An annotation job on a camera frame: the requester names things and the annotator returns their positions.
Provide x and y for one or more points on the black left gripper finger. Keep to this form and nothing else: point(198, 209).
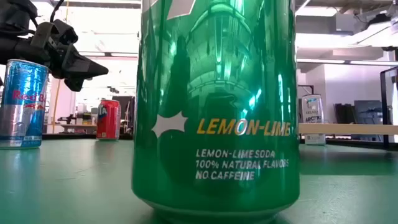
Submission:
point(74, 84)
point(81, 67)

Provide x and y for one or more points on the red Fanta can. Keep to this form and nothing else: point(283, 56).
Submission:
point(109, 121)

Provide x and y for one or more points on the blue silver Red Bull can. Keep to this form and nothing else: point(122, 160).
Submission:
point(21, 102)

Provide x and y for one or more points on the green Sprite can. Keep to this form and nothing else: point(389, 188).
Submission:
point(217, 93)

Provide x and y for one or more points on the white Celsius can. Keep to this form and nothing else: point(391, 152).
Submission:
point(312, 109)

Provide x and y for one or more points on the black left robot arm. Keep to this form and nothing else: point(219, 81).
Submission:
point(15, 49)

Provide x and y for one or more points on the wooden workbench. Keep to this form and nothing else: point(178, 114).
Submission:
point(74, 127)

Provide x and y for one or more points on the black monitor screen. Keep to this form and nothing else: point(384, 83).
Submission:
point(127, 109)

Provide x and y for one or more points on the green table mat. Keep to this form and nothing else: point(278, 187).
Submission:
point(77, 186)

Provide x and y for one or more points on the dark stacked panels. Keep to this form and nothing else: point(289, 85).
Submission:
point(363, 112)

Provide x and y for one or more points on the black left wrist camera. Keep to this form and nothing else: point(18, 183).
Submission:
point(63, 32)

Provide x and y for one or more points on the wooden shelf with black frame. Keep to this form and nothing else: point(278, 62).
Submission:
point(342, 129)

